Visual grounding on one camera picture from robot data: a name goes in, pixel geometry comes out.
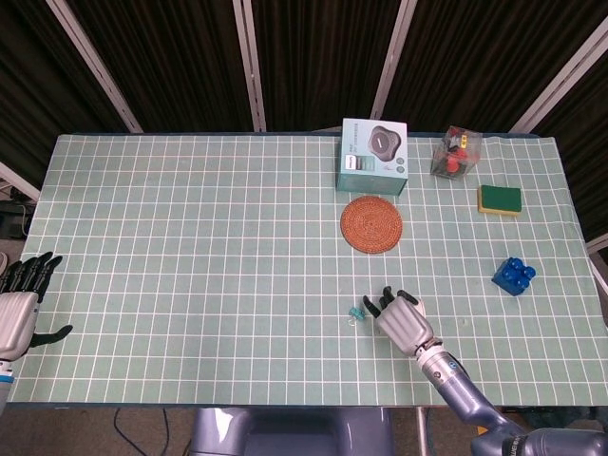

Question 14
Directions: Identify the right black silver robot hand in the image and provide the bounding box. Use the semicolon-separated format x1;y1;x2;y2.
362;286;444;356

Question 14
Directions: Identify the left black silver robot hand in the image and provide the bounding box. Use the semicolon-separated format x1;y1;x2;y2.
0;251;74;361

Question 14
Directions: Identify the green grid cutting mat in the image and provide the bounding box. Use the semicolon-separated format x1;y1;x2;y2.
0;132;608;409

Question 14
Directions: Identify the black device on floor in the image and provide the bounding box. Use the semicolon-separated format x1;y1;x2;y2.
0;199;35;239

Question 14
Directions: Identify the round woven brown coaster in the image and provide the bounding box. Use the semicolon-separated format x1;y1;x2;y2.
339;195;403;257

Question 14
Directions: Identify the metal table leg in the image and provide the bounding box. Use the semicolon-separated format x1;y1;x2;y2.
416;407;429;456

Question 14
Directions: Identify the blue toy building block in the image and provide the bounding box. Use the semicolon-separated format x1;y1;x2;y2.
491;256;538;297

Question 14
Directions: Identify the blue-grey robot torso base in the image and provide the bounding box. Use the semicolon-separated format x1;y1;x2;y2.
189;407;395;456

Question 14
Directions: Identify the green yellow sponge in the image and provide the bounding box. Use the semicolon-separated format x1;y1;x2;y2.
477;184;523;220

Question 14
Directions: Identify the dark green floor box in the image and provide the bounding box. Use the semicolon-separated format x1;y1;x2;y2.
502;407;600;431

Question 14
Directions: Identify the teal speaker product box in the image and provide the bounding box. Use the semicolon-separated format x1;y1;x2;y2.
335;117;410;196

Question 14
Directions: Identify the clear box with red toys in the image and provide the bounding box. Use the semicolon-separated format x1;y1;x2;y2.
429;124;484;181

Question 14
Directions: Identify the blue floor cable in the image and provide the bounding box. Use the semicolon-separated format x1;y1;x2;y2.
112;407;192;452

